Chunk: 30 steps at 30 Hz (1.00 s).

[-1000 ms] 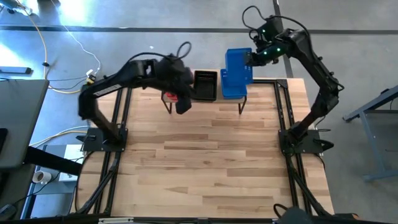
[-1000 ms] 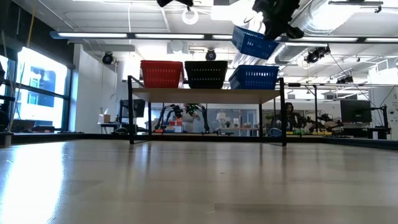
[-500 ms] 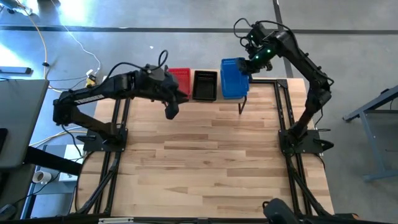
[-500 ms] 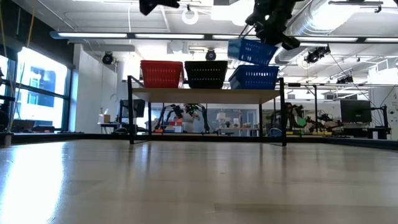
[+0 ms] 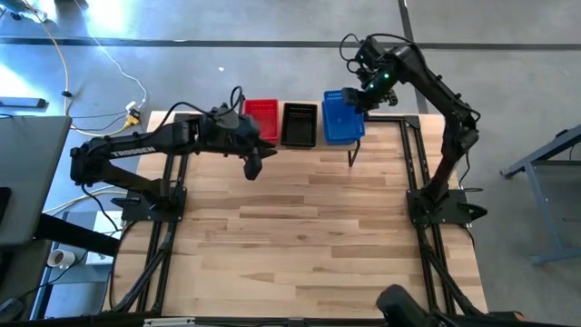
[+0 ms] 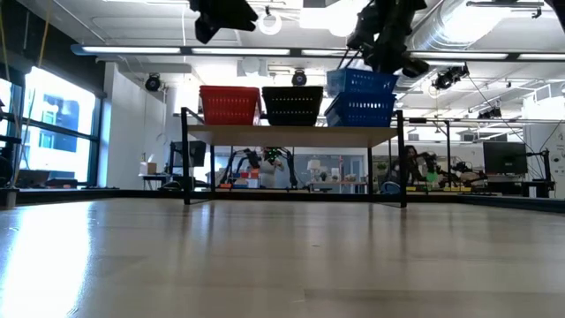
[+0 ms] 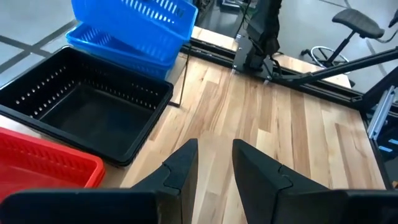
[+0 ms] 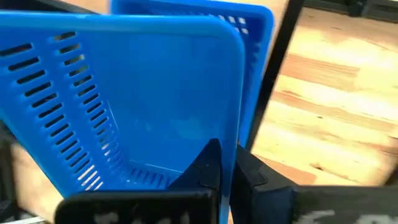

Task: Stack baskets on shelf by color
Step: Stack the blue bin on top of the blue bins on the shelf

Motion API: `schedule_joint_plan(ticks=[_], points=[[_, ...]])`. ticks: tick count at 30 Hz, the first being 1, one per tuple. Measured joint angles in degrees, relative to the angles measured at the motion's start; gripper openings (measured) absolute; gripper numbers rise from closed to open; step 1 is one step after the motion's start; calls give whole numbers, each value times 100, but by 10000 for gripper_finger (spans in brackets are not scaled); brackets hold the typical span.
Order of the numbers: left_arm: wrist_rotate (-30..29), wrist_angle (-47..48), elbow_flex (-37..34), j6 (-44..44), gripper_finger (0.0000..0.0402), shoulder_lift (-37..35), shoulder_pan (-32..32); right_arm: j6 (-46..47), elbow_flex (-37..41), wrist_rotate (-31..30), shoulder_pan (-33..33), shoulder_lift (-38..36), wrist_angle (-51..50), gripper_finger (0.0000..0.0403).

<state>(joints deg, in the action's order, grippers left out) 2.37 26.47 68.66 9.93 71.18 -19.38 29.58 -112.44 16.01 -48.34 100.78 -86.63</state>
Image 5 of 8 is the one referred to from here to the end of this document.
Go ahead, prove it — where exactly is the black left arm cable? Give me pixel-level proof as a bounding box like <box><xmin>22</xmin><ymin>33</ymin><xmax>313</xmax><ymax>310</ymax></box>
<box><xmin>158</xmin><ymin>84</ymin><xmax>246</xmax><ymax>133</ymax></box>

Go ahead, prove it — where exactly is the red plastic basket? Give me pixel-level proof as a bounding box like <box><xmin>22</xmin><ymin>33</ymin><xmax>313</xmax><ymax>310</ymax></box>
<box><xmin>243</xmin><ymin>98</ymin><xmax>281</xmax><ymax>146</ymax></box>

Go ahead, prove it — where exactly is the white box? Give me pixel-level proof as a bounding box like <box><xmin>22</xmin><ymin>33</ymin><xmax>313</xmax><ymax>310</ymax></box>
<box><xmin>85</xmin><ymin>210</ymin><xmax>124</xmax><ymax>267</ymax></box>

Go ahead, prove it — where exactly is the black plastic basket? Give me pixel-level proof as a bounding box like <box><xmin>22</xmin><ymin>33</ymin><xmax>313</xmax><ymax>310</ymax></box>
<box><xmin>280</xmin><ymin>102</ymin><xmax>319</xmax><ymax>150</ymax></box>

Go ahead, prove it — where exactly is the black desk leg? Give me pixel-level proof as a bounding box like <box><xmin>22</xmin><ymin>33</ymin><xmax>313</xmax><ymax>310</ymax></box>
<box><xmin>35</xmin><ymin>213</ymin><xmax>122</xmax><ymax>258</ymax></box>

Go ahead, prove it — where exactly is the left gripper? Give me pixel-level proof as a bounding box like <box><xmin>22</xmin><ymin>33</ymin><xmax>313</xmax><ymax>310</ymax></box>
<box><xmin>199</xmin><ymin>122</ymin><xmax>279</xmax><ymax>182</ymax></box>

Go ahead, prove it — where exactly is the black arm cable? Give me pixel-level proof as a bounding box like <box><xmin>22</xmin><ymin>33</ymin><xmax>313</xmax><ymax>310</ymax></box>
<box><xmin>158</xmin><ymin>84</ymin><xmax>246</xmax><ymax>133</ymax></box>
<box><xmin>338</xmin><ymin>31</ymin><xmax>414</xmax><ymax>74</ymax></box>

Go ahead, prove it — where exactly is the black metal rig frame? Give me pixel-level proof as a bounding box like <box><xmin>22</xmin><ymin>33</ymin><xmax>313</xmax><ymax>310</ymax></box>
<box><xmin>106</xmin><ymin>111</ymin><xmax>489</xmax><ymax>327</ymax></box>

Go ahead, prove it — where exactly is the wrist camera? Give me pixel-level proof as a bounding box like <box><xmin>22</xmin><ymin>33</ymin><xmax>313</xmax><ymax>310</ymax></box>
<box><xmin>209</xmin><ymin>103</ymin><xmax>241</xmax><ymax>131</ymax></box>
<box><xmin>353</xmin><ymin>36</ymin><xmax>385</xmax><ymax>64</ymax></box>

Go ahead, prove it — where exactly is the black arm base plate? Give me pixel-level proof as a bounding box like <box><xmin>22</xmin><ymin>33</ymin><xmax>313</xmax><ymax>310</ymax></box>
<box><xmin>406</xmin><ymin>188</ymin><xmax>489</xmax><ymax>227</ymax></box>
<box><xmin>111</xmin><ymin>185</ymin><xmax>188</xmax><ymax>223</ymax></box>

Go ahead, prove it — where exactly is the yellow floor cable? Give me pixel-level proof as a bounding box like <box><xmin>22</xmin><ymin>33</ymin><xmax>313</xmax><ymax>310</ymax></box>
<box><xmin>25</xmin><ymin>0</ymin><xmax>137</xmax><ymax>138</ymax></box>

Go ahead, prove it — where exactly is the blue plastic basket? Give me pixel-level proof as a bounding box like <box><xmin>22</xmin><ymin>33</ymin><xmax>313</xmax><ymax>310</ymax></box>
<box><xmin>320</xmin><ymin>89</ymin><xmax>367</xmax><ymax>146</ymax></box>

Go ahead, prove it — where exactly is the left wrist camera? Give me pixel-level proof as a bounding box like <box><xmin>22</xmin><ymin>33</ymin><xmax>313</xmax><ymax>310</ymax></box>
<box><xmin>209</xmin><ymin>103</ymin><xmax>241</xmax><ymax>131</ymax></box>

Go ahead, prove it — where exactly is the white floor cable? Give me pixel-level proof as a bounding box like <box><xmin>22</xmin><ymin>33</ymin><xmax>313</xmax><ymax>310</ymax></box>
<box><xmin>84</xmin><ymin>26</ymin><xmax>149</xmax><ymax>110</ymax></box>

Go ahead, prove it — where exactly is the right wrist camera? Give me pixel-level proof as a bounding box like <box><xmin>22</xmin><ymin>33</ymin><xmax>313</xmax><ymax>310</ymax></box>
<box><xmin>353</xmin><ymin>36</ymin><xmax>385</xmax><ymax>64</ymax></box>

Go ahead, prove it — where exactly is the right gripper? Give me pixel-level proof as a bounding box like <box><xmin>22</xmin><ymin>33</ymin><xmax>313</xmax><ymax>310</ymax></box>
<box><xmin>341</xmin><ymin>63</ymin><xmax>400</xmax><ymax>114</ymax></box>

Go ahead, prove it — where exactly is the grey desk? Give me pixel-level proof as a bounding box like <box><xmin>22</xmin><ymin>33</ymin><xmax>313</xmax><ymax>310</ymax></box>
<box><xmin>0</xmin><ymin>115</ymin><xmax>74</xmax><ymax>249</ymax></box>

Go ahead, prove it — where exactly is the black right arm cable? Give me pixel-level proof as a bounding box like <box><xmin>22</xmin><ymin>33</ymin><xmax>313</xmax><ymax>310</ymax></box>
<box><xmin>338</xmin><ymin>31</ymin><xmax>414</xmax><ymax>74</ymax></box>

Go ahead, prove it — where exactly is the grey-blue table frame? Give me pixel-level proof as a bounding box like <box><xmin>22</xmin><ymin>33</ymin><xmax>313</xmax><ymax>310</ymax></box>
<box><xmin>501</xmin><ymin>123</ymin><xmax>581</xmax><ymax>267</ymax></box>

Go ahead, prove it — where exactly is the black electronics box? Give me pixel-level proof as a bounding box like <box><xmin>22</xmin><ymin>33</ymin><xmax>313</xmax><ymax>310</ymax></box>
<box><xmin>0</xmin><ymin>96</ymin><xmax>48</xmax><ymax>110</ymax></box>

